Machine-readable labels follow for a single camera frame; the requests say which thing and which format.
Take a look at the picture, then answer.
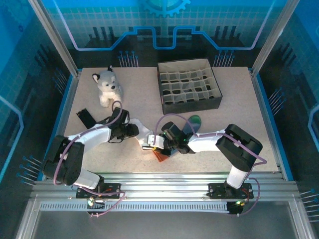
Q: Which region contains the grey sock with orange cuff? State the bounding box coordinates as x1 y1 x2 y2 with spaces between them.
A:
152 115 201 163

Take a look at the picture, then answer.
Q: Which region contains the slotted grey cable duct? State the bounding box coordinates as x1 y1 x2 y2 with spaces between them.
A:
39 202 231 213

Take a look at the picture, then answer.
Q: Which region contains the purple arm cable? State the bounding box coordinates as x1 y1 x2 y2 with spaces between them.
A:
53 101 127 218
154 114 268 218

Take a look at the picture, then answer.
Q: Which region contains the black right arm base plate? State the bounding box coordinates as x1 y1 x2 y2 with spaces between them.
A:
208 183 254 200

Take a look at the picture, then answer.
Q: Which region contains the black rectangular metal plate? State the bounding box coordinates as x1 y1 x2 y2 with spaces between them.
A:
76 108 98 130

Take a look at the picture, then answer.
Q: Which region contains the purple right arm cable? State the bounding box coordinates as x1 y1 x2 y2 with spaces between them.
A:
154 114 268 218

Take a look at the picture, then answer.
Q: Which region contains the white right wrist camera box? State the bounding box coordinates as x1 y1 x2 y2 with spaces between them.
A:
147 134 165 150

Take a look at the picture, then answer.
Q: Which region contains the black divided organizer box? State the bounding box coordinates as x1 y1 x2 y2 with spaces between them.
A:
157 58 223 115

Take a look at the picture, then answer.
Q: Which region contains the aluminium table side rail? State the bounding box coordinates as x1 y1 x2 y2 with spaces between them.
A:
41 71 82 181
250 71 289 181

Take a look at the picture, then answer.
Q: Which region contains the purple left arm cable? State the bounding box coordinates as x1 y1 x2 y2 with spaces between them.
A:
53 101 127 218

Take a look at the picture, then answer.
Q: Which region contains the white sock with black stripes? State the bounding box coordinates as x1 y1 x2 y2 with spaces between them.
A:
129 118 153 150

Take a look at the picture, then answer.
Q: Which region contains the wide aluminium frame rail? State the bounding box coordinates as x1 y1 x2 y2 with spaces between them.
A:
29 171 300 203

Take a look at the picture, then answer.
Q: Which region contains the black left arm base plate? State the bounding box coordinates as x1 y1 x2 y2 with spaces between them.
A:
76 183 122 199

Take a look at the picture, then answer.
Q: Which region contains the aluminium lower frame rail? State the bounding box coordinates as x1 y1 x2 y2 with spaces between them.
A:
288 199 315 239
14 199 40 239

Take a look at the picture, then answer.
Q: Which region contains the small LED circuit board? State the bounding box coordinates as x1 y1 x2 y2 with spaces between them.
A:
227 199 247 215
87 196 105 209

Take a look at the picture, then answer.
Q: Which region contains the grey white husky plush toy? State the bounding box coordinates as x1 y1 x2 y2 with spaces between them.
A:
92 65 124 108

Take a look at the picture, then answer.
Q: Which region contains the slanted aluminium frame post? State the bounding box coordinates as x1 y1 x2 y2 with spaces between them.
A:
250 0 301 77
27 0 82 77

